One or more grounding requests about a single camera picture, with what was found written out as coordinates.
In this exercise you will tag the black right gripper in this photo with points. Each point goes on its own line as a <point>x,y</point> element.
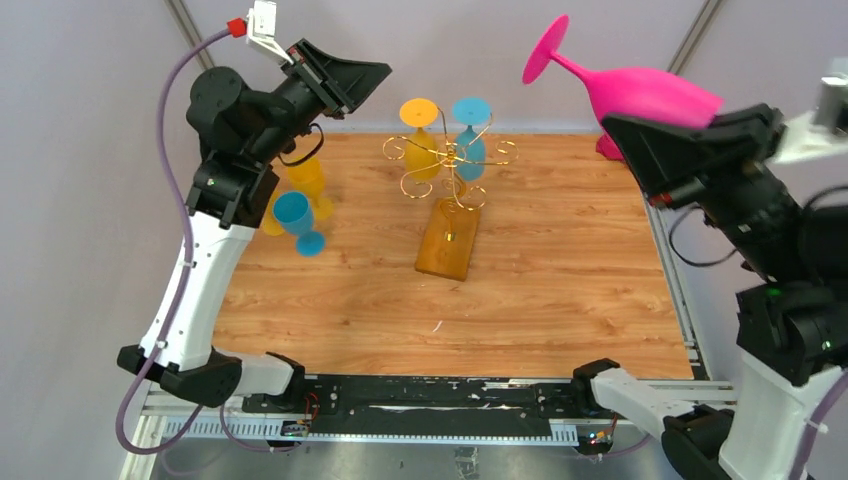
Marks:
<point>668,156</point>

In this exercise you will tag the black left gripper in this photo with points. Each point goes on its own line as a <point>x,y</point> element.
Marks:
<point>345,83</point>

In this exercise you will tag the pink wine glass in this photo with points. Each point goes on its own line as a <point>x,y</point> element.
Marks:
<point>643,92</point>

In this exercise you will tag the yellow wine glass taken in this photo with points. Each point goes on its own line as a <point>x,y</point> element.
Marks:
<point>269,224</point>
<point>309,179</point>

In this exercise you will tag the blue wine glass front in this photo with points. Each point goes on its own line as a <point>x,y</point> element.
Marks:
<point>293,211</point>

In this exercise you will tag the blue wine glass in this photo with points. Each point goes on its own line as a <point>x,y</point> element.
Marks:
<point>471,151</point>
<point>293,211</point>

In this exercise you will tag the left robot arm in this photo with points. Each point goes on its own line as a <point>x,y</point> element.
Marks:
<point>241,131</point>

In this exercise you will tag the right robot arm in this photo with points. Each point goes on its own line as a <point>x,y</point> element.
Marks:
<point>792,332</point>

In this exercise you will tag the blue wine glass rear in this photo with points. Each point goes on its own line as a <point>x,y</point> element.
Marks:
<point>471,151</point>

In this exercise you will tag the pink cloth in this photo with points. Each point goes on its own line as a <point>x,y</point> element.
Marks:
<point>606,147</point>

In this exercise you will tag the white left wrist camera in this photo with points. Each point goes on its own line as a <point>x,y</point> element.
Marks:
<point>258,28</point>

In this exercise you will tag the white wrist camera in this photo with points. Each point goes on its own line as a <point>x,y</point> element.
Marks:
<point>822,131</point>
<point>258,28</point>

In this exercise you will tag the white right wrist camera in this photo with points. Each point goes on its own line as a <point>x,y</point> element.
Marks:
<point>822,131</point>

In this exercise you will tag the gold wire wine glass rack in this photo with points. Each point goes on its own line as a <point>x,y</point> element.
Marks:
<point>448,241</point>

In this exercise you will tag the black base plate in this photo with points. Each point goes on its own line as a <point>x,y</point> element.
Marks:
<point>430,406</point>

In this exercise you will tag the aluminium front rail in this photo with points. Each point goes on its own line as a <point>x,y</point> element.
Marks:
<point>181,440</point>

